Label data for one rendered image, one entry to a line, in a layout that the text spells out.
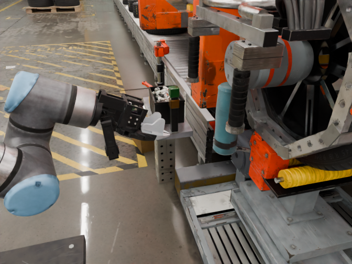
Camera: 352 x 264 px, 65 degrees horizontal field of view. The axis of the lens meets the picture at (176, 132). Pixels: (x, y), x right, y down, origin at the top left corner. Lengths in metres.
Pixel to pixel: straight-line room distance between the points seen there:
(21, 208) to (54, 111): 0.20
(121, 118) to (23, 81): 0.21
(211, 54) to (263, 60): 0.62
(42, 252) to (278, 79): 0.89
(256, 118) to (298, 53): 0.30
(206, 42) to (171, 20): 1.97
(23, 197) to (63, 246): 0.51
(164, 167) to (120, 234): 0.43
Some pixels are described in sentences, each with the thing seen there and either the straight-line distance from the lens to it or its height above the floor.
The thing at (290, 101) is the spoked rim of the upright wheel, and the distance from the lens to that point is 1.02.
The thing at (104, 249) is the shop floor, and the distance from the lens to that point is 1.38.
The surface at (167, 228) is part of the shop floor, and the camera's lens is 1.42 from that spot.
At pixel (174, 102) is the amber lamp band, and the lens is 1.16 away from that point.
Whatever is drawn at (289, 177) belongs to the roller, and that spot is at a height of 0.53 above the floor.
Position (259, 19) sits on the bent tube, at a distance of 0.59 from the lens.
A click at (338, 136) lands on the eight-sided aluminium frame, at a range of 0.72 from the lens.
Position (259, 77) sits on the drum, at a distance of 0.78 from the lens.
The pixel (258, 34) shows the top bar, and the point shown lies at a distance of 0.59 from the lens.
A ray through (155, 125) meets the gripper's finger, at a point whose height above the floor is 0.74.
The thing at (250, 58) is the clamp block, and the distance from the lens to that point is 0.59.
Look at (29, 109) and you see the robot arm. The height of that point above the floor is 0.84.
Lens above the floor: 1.08
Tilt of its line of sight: 31 degrees down
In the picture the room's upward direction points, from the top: straight up
